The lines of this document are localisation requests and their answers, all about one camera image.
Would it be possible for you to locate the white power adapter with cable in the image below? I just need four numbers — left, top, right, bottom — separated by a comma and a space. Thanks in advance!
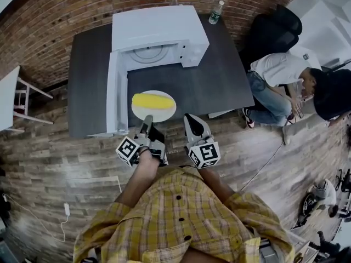
2, 193, 71, 243

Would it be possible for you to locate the black metal stand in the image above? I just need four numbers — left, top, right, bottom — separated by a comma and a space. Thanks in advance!
336, 168, 351, 194

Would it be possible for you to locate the black office chair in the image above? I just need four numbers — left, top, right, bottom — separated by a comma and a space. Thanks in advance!
241, 4, 303, 71

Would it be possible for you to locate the dark table with white legs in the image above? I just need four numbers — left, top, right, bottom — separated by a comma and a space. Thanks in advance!
67, 14, 256, 139

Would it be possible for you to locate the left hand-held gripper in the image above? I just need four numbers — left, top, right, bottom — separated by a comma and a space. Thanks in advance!
115, 115, 168, 167

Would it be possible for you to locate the white desk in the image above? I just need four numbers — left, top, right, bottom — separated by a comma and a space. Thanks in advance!
286, 0, 351, 68

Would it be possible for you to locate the white side table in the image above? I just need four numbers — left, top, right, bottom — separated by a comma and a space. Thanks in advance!
0, 65, 54, 133

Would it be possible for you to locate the person's left forearm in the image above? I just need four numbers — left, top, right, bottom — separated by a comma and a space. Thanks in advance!
115, 149, 161, 208

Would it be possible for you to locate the person's right forearm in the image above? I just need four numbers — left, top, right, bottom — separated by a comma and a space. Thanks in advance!
197, 165, 236, 202

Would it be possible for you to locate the white round plate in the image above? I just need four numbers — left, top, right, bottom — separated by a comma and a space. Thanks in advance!
131, 89, 177, 123

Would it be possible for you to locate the yellow corn cob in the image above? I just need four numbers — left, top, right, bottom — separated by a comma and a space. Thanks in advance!
132, 91, 175, 110

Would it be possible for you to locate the white floor cable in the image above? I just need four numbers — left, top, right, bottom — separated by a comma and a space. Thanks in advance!
241, 140, 285, 191

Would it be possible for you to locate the yellow plaid shirt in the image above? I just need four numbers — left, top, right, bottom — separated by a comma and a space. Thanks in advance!
73, 165, 296, 263

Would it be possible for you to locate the grey backpack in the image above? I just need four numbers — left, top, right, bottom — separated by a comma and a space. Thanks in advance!
301, 178, 338, 224

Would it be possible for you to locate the white microwave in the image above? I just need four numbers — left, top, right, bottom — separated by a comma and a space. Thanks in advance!
105, 4, 211, 135

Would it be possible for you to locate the clear bottle with green label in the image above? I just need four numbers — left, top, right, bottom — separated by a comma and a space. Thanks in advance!
208, 0, 225, 25

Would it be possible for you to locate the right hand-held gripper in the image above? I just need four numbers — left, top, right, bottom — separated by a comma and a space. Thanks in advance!
183, 113, 222, 169

